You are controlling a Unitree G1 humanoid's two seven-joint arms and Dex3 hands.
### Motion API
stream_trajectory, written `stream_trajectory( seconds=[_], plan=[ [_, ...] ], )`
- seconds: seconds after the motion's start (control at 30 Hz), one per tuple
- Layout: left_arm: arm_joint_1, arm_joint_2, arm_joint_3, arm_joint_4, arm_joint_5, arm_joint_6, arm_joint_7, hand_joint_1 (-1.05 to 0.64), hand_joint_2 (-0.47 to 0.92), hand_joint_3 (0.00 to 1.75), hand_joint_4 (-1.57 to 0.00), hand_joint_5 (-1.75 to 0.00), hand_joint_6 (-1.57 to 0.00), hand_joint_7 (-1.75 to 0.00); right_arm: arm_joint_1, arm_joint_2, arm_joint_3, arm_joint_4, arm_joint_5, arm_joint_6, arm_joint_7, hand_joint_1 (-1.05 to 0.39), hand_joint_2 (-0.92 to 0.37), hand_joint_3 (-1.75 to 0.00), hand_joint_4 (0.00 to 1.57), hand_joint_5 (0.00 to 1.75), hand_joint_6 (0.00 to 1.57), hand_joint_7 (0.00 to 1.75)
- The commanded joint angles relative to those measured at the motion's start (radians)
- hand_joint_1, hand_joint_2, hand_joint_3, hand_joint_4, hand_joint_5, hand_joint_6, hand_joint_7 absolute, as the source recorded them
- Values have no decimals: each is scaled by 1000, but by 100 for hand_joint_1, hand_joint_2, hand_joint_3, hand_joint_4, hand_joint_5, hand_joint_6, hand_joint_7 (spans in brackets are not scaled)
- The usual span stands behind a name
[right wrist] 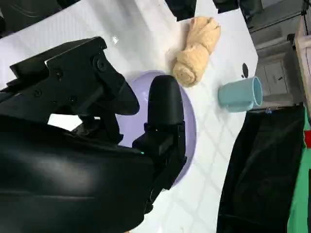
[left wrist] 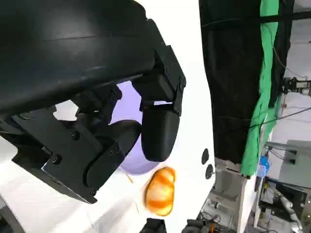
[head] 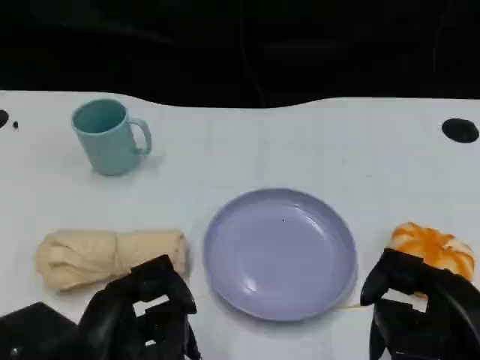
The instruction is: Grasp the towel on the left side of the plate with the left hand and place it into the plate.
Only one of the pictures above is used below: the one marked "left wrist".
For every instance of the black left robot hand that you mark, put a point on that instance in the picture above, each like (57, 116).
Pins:
(73, 48)

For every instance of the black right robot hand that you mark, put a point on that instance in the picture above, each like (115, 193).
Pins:
(154, 226)

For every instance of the orange toy bread roll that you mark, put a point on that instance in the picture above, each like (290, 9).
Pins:
(160, 191)

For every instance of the lilac plate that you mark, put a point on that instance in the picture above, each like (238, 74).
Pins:
(133, 166)

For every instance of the black round table knob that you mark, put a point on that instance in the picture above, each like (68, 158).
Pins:
(209, 171)
(205, 155)

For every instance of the grey machine box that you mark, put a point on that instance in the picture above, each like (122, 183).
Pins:
(295, 160)

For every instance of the black cloth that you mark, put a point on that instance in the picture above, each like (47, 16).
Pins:
(230, 72)

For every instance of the green cloth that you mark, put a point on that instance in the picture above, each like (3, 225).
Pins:
(264, 97)

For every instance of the black horizontal pole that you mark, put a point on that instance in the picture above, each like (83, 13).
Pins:
(291, 16)

